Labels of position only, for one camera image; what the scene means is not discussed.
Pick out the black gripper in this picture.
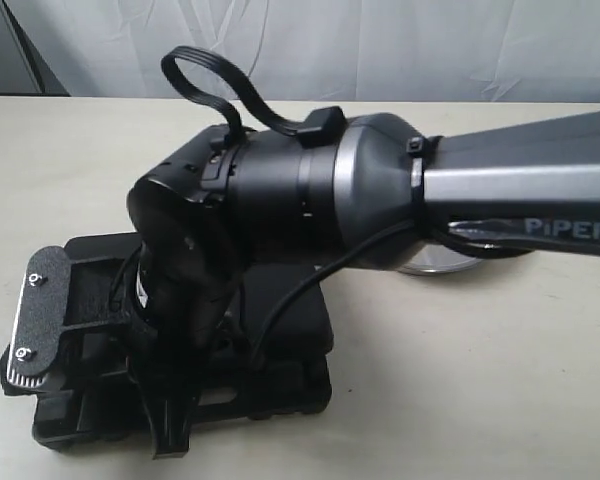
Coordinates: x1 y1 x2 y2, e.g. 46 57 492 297
64 234 260 446

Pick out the black plastic tool case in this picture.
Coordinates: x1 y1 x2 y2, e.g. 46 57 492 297
28 233 335 441

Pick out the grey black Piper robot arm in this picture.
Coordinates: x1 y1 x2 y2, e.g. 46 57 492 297
35 108 600 457

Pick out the round stainless steel pan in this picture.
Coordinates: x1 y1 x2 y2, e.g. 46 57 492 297
398 244 484 276

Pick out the white backdrop curtain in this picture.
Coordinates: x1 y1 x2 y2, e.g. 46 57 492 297
9 1 600 103

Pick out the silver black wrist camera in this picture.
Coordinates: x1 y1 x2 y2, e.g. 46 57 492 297
0 246 71 397

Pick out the black flat ribbon cable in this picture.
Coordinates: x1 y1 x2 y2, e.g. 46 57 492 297
160 45 345 151

